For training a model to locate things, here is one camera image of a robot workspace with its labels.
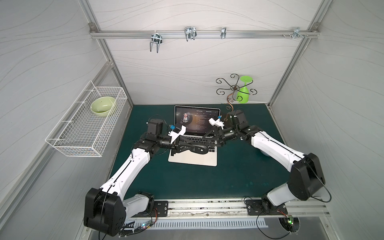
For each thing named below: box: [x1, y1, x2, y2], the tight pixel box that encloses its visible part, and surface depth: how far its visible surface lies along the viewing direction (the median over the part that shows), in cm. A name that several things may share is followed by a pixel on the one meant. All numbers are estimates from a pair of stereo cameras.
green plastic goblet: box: [236, 75, 254, 104], surface depth 92 cm
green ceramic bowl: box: [90, 96, 116, 117], surface depth 73 cm
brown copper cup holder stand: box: [216, 73, 258, 122], surface depth 89 cm
